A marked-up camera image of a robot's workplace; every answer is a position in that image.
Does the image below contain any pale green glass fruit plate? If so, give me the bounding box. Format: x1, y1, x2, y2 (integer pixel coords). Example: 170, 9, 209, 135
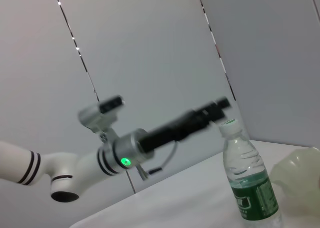
271, 147, 320, 215

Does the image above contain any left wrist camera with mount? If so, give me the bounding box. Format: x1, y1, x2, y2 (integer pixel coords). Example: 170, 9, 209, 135
78, 95, 126, 138

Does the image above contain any clear water bottle green label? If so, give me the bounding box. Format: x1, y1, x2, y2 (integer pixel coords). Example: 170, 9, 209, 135
218, 119, 283, 228

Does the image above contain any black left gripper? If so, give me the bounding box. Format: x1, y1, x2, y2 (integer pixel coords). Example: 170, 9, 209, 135
139, 96, 232, 153

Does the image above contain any left gripper cable with connector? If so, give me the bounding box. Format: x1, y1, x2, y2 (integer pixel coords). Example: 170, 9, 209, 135
136, 140, 179, 181

